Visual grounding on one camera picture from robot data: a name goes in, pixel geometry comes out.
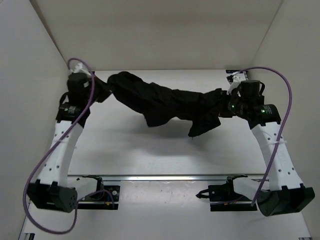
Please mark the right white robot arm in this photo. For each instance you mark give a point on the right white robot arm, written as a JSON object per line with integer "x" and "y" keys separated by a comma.
{"x": 281, "y": 190}

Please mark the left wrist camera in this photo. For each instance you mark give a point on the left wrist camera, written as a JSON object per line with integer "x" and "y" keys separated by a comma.
{"x": 79, "y": 83}

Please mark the aluminium front rail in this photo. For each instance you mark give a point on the aluminium front rail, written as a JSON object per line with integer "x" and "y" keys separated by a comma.
{"x": 166, "y": 178}

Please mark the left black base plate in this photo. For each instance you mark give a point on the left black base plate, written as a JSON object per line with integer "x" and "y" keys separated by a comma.
{"x": 107, "y": 198}

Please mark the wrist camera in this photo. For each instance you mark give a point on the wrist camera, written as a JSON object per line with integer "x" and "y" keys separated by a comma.
{"x": 248, "y": 90}
{"x": 79, "y": 83}

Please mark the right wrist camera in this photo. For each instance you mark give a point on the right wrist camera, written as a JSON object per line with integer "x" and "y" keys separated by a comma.
{"x": 248, "y": 90}

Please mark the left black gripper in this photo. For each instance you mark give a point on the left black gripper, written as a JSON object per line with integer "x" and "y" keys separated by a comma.
{"x": 107, "y": 91}

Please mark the right blue corner sticker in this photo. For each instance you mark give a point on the right blue corner sticker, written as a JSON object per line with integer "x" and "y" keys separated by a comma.
{"x": 231, "y": 71}

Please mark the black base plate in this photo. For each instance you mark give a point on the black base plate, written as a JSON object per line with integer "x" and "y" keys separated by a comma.
{"x": 223, "y": 198}
{"x": 107, "y": 198}

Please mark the black skirt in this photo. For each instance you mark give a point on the black skirt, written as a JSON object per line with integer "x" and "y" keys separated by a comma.
{"x": 159, "y": 104}

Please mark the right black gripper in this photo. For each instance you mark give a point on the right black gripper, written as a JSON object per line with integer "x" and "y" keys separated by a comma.
{"x": 224, "y": 97}

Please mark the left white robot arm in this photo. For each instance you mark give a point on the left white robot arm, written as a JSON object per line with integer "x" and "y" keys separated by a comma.
{"x": 53, "y": 189}

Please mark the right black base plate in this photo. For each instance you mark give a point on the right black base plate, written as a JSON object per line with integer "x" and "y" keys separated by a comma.
{"x": 223, "y": 198}

